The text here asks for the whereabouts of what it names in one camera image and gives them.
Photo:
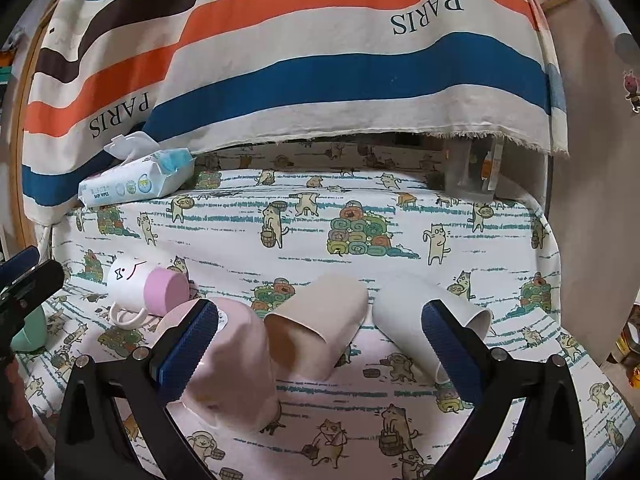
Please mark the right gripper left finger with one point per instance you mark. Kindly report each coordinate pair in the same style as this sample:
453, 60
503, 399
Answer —
91, 441

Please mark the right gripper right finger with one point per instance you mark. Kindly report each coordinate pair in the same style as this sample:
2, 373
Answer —
548, 441

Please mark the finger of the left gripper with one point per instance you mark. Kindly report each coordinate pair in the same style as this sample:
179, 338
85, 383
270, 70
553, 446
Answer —
21, 263
31, 289

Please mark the mint green cup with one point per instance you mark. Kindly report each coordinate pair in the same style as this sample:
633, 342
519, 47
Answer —
33, 335

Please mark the pink mug with handle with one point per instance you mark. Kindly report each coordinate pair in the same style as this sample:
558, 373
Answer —
233, 386

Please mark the beige square cup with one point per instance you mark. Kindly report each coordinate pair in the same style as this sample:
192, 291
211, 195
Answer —
309, 332

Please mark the cat print bed sheet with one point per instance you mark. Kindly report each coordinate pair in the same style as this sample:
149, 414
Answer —
259, 224

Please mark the white pink face mug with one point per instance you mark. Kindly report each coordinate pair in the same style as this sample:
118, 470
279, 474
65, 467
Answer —
140, 288

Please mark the baby wipes pack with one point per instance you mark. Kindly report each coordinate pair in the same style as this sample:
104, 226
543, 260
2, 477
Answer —
144, 171

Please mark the striped Paris cloth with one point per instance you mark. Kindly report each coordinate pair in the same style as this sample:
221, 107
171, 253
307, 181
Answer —
206, 74

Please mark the clear plastic box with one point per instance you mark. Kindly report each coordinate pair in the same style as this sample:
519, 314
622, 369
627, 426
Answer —
472, 168

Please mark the cartoon sticker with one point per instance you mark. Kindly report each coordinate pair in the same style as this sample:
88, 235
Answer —
631, 86

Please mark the wooden hoop frame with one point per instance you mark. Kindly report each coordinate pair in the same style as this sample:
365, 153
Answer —
21, 230

